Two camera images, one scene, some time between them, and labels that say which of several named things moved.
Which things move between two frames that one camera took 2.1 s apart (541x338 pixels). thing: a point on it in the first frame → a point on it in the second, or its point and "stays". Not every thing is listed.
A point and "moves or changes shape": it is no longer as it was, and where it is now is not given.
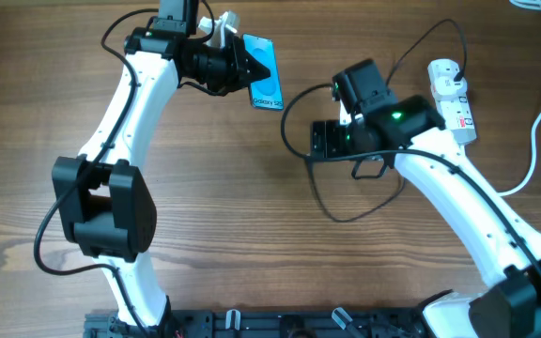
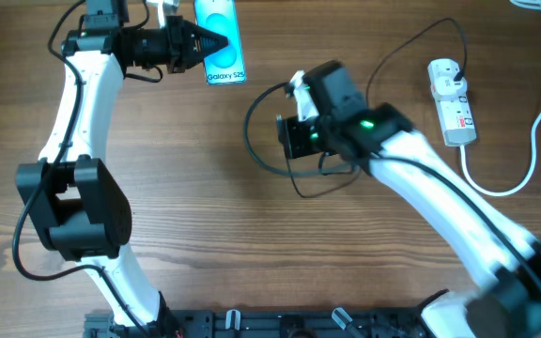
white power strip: [449, 86] stays
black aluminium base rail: [262, 324] stays
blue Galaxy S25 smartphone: [266, 93] moves or changes shape
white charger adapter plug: [448, 85] stays
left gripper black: [238, 75] → [181, 34]
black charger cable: [322, 202] → [376, 68]
